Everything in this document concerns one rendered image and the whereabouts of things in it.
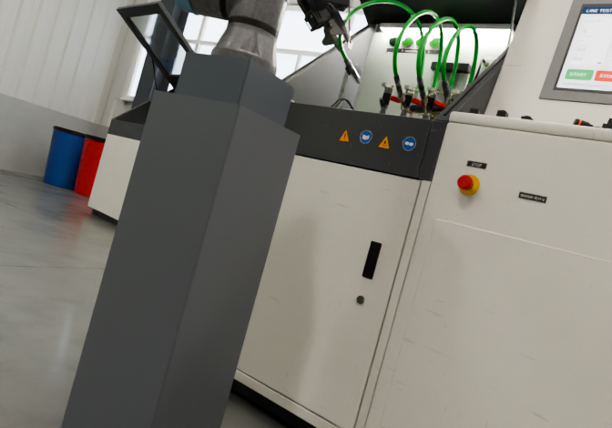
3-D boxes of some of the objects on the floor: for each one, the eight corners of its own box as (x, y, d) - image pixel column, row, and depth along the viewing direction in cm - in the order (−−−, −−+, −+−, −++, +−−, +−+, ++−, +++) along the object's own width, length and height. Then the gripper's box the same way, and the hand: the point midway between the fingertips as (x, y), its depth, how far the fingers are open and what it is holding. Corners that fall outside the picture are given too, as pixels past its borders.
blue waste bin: (28, 178, 700) (44, 122, 700) (67, 185, 752) (82, 134, 752) (56, 187, 670) (71, 129, 671) (94, 194, 722) (108, 140, 723)
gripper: (291, 6, 177) (322, 61, 178) (303, -14, 165) (337, 45, 166) (311, -2, 180) (341, 52, 181) (325, -22, 168) (357, 35, 169)
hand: (344, 43), depth 174 cm, fingers open, 6 cm apart
